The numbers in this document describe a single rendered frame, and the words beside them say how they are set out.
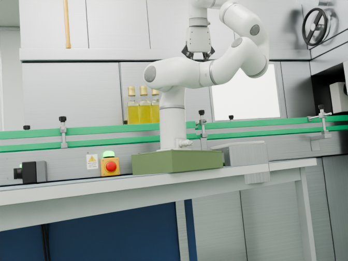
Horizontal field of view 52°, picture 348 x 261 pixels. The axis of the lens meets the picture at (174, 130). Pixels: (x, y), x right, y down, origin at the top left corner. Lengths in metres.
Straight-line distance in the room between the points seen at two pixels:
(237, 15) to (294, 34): 1.12
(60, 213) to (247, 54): 0.71
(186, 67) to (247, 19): 0.25
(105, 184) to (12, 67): 4.08
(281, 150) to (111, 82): 0.93
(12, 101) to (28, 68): 3.03
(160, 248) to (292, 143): 0.85
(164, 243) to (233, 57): 0.84
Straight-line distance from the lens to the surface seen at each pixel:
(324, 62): 2.23
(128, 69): 1.85
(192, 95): 1.90
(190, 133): 1.59
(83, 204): 1.03
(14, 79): 4.95
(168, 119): 1.24
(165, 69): 1.19
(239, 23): 1.23
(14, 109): 4.87
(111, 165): 1.39
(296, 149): 1.92
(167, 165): 1.13
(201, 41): 1.48
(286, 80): 2.21
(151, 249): 1.56
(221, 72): 1.15
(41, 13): 1.97
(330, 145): 2.05
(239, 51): 1.12
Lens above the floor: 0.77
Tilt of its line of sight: 6 degrees up
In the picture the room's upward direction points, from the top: 5 degrees counter-clockwise
